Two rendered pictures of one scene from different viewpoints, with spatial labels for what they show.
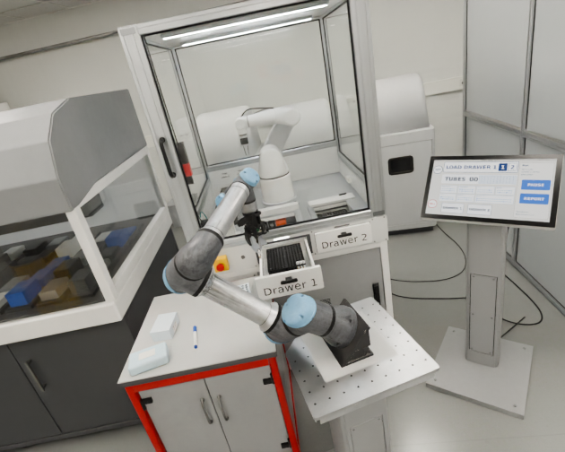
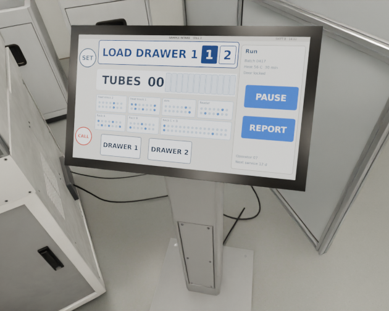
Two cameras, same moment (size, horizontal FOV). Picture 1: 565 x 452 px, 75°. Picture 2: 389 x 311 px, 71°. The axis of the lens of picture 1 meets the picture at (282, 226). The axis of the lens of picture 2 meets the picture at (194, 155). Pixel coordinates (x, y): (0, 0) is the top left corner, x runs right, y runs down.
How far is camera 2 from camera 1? 1.31 m
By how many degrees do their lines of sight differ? 29
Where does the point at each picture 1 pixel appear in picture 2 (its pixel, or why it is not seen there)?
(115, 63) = not seen: outside the picture
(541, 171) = (280, 66)
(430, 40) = not seen: outside the picture
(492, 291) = (209, 239)
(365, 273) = (16, 244)
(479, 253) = (185, 199)
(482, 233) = not seen: hidden behind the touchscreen
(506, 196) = (217, 123)
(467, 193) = (146, 113)
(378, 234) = (7, 189)
